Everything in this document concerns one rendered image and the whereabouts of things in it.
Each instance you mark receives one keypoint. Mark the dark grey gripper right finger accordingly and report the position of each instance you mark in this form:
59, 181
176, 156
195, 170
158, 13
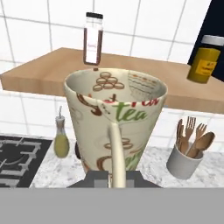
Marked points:
137, 180

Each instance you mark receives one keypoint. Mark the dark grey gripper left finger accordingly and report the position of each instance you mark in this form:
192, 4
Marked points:
94, 179

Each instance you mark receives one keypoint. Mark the cream printed tea mug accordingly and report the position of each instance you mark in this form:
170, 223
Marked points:
116, 122

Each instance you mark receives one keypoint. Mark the white utensil pot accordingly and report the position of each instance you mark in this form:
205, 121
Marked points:
183, 164

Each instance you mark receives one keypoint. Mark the glass oil bottle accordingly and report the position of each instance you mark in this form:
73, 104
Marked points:
61, 140

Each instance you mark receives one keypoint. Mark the wooden spatula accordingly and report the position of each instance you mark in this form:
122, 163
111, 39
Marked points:
179, 132

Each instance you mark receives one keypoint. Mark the wooden fork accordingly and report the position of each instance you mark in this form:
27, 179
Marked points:
188, 131
199, 132

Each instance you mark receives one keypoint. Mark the wooden spoon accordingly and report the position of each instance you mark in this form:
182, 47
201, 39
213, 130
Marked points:
202, 143

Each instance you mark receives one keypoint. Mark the black gas hob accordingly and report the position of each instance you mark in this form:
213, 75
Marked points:
17, 160

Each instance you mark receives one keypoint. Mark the yellow jar white lid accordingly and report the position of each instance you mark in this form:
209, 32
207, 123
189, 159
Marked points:
205, 61

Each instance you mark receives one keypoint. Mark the brown spice jar black lid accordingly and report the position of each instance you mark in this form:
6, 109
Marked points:
93, 39

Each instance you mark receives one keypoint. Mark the wooden wall shelf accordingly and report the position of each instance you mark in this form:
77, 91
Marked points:
145, 78

